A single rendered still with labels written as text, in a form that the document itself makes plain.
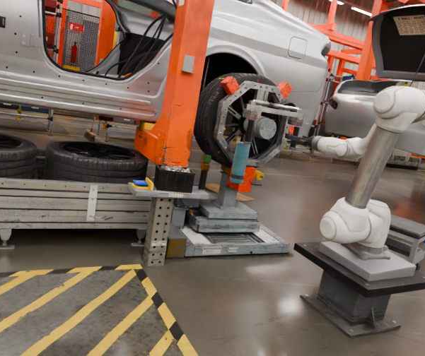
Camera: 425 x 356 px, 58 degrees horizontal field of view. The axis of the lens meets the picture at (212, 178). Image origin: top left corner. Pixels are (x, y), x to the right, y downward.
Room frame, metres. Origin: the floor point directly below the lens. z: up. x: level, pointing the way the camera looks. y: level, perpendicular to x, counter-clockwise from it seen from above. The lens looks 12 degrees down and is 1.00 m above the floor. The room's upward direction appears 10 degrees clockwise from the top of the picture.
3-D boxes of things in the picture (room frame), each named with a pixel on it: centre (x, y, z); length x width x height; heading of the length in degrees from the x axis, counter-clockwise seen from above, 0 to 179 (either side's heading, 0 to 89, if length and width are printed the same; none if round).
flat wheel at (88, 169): (2.52, 0.78, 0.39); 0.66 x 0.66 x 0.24
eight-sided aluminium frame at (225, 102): (2.56, -0.21, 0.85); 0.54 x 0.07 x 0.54; 118
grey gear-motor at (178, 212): (2.64, 0.22, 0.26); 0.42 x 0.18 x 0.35; 28
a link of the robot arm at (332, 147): (2.14, -0.64, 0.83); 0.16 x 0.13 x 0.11; 28
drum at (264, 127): (2.50, -0.24, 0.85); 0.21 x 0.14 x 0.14; 28
